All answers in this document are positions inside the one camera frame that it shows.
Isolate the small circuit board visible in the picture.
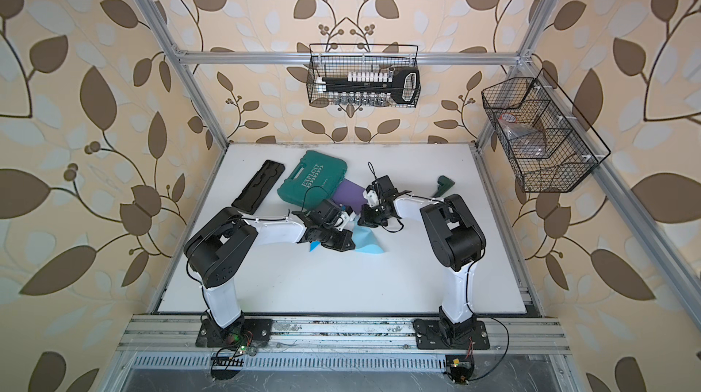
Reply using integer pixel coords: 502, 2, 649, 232
209, 346, 257, 381
444, 356, 475, 385

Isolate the aluminium frame post right rear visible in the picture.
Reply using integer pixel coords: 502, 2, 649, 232
475, 0, 582, 149

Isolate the small circuit board left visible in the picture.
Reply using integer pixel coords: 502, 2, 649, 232
209, 346, 257, 381

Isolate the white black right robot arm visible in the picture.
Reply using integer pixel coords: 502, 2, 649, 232
359, 176, 487, 340

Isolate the small circuit board right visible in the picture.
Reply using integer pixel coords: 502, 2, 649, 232
444, 356, 475, 385

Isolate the plastic bag in basket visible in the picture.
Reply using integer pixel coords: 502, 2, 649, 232
498, 113, 547, 158

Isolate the black wire basket right wall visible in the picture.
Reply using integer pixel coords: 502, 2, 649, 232
481, 69, 611, 193

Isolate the aluminium frame post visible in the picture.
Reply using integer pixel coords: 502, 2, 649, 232
133, 0, 229, 152
475, 0, 582, 149

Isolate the black socket set holder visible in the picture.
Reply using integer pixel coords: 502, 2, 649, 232
312, 66, 421, 105

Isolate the light blue square paper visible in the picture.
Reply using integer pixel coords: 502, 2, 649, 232
352, 225, 385, 254

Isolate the black wire basket wall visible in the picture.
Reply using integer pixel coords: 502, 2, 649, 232
481, 69, 611, 193
306, 43, 421, 108

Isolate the black foam tool tray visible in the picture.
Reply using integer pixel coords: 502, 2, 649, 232
232, 160, 285, 215

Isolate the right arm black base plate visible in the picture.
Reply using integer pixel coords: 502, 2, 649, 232
413, 319, 490, 351

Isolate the aluminium frame rear crossbar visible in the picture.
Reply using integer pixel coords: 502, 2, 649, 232
177, 51, 520, 67

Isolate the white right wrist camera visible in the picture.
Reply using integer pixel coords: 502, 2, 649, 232
363, 186, 380, 208

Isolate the aluminium frame post left rear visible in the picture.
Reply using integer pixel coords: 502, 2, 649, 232
133, 0, 229, 152

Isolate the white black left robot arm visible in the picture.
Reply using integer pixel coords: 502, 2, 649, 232
184, 200, 356, 332

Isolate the green plastic tool case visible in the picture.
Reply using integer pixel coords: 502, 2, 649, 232
277, 150, 348, 210

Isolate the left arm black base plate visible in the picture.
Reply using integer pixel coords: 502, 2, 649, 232
195, 315, 273, 348

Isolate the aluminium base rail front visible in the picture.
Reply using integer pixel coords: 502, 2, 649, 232
118, 315, 571, 356

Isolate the aluminium frame right side rail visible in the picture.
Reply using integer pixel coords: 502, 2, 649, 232
517, 61, 700, 327

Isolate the black wire basket rear wall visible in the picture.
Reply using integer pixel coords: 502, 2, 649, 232
306, 43, 421, 108

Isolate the purple square paper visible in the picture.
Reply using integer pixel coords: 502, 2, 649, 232
332, 180, 367, 214

